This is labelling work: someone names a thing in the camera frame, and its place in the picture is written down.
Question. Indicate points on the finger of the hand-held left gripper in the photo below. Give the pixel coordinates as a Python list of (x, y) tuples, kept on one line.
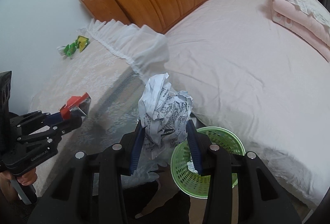
[(69, 124), (55, 118)]

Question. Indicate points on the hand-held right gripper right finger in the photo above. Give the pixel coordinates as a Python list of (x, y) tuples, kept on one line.
[(194, 151)]

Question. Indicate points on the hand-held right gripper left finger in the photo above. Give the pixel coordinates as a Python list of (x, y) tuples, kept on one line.
[(135, 151)]

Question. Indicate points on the red foil snack wrapper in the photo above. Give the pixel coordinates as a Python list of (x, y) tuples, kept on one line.
[(73, 104)]

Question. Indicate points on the green plastic mesh basket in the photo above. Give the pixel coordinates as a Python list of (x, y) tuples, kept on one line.
[(224, 138)]

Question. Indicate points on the white printed paper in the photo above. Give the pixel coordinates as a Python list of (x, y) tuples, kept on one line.
[(162, 110)]

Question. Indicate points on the person's left hand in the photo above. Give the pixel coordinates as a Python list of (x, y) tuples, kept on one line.
[(27, 178)]

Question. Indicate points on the lace tablecloth with white ruffle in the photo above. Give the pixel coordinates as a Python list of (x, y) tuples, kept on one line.
[(103, 79)]

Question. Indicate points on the green and white wrapper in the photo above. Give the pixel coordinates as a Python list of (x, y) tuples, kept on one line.
[(68, 49)]

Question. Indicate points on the yellow-green snack wrapper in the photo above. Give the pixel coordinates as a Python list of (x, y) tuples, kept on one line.
[(82, 42)]

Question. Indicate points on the bed with pale pink sheet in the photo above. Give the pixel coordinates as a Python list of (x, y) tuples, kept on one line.
[(232, 71)]

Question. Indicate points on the folded pink blanket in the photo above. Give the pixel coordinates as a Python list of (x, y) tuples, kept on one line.
[(304, 25)]

